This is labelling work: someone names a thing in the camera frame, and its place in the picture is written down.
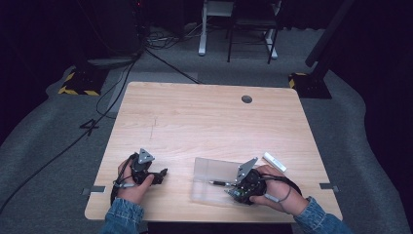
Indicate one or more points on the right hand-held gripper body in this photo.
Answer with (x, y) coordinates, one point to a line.
(255, 185)

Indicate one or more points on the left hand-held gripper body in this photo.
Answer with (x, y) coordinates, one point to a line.
(142, 169)

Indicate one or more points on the black pen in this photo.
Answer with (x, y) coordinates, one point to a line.
(219, 183)

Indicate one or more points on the clear plastic pencil case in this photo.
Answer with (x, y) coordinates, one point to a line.
(211, 172)

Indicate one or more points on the person's left hand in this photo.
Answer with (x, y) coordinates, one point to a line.
(134, 191)

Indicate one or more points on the person's right hand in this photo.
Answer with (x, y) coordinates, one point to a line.
(281, 188)

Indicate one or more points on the grey right gripper plug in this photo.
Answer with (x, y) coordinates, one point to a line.
(271, 197)

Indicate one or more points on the grey gripper plug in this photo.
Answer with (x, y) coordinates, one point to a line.
(271, 197)
(126, 185)

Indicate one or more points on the grey left gripper plug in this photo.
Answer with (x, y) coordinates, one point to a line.
(126, 185)

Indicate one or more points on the white eraser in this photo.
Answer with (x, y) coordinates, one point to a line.
(274, 162)

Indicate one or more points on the black striped stand base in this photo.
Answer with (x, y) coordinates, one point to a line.
(308, 86)
(82, 83)

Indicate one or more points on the white desk leg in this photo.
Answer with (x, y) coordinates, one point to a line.
(272, 44)
(203, 32)

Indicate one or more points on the dark computer tower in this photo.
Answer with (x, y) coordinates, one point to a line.
(125, 26)

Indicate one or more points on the black slanted stand pole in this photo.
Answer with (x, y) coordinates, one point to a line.
(328, 35)

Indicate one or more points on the grey table edge bracket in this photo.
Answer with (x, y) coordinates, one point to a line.
(94, 189)
(328, 186)

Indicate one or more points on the black metal chair frame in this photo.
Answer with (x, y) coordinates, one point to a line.
(251, 22)

